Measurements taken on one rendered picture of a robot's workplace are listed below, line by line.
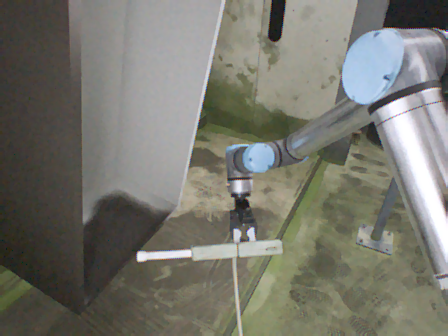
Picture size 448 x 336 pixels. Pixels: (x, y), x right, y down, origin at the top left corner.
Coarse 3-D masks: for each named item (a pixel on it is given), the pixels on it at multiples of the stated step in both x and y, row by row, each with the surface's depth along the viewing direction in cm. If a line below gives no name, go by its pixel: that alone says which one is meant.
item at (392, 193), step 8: (392, 184) 181; (392, 192) 183; (384, 200) 188; (392, 200) 185; (384, 208) 189; (384, 216) 191; (376, 224) 196; (384, 224) 194; (376, 232) 198; (376, 240) 201
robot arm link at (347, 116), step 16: (336, 112) 85; (352, 112) 80; (368, 112) 77; (304, 128) 100; (320, 128) 92; (336, 128) 87; (352, 128) 85; (288, 144) 107; (304, 144) 100; (320, 144) 96; (288, 160) 111; (304, 160) 115
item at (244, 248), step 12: (240, 240) 125; (276, 240) 116; (144, 252) 110; (156, 252) 111; (168, 252) 111; (180, 252) 111; (192, 252) 111; (204, 252) 111; (216, 252) 112; (228, 252) 112; (240, 252) 113; (252, 252) 113; (264, 252) 113; (276, 252) 114
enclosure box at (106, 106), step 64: (0, 0) 55; (64, 0) 50; (128, 0) 112; (192, 0) 103; (0, 64) 63; (64, 64) 56; (128, 64) 124; (192, 64) 113; (0, 128) 73; (64, 128) 64; (128, 128) 139; (192, 128) 126; (0, 192) 86; (64, 192) 74; (128, 192) 148; (0, 256) 105; (64, 256) 87; (128, 256) 122
